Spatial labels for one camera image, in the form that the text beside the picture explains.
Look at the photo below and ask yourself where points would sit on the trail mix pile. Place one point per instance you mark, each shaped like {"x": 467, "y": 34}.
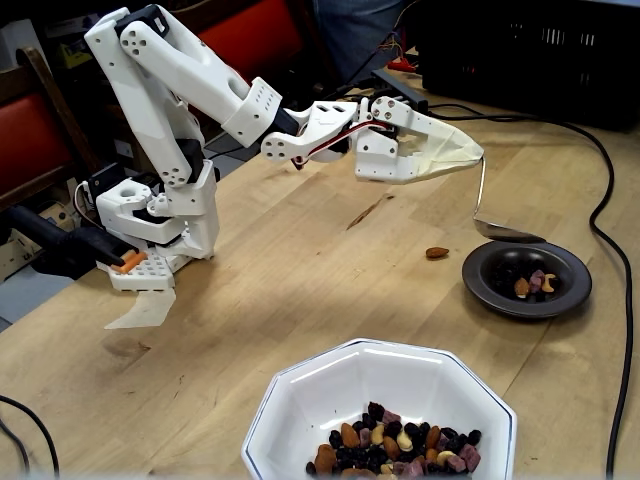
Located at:
{"x": 390, "y": 445}

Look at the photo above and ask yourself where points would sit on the red alligator clips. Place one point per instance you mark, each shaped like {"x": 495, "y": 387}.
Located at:
{"x": 400, "y": 63}

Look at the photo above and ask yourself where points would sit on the black clamp orange pad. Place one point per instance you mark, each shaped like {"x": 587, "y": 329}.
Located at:
{"x": 65, "y": 245}

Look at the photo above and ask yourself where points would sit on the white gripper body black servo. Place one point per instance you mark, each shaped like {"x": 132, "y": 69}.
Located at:
{"x": 381, "y": 159}

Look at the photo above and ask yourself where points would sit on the black plastic crate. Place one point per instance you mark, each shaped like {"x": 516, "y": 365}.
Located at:
{"x": 525, "y": 60}

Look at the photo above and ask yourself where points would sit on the metal spoon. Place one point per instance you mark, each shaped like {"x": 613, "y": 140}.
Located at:
{"x": 500, "y": 232}

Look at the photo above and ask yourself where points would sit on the yellow green box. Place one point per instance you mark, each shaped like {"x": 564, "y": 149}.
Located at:
{"x": 72, "y": 55}

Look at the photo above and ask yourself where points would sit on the translucent tape sheet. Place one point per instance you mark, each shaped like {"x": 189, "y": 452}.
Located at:
{"x": 145, "y": 310}

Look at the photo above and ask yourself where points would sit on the white octagonal bowl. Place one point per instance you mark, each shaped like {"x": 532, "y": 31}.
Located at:
{"x": 350, "y": 380}

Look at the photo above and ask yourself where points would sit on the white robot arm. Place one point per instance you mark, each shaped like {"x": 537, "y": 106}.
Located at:
{"x": 150, "y": 100}

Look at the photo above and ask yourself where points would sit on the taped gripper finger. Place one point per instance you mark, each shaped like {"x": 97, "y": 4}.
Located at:
{"x": 440, "y": 132}
{"x": 425, "y": 165}

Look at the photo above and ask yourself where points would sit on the brown plate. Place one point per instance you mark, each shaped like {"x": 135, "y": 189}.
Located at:
{"x": 472, "y": 277}

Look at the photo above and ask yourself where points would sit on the grey usb hub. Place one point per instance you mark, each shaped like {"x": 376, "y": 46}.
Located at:
{"x": 400, "y": 86}

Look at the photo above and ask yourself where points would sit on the beige masking tape wrap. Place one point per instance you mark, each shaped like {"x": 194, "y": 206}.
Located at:
{"x": 450, "y": 150}

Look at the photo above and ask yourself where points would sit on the wooden chair red cushion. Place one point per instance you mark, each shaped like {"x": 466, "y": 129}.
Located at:
{"x": 250, "y": 35}
{"x": 25, "y": 135}

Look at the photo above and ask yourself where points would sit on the almond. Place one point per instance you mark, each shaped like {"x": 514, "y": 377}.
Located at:
{"x": 437, "y": 253}

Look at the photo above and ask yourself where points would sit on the person in blue jeans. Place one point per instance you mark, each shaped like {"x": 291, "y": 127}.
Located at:
{"x": 350, "y": 30}

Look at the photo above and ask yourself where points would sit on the white printed carton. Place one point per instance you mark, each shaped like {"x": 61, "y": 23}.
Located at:
{"x": 20, "y": 255}

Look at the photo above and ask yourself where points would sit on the scooped trail mix portion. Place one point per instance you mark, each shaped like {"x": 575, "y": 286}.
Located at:
{"x": 537, "y": 282}

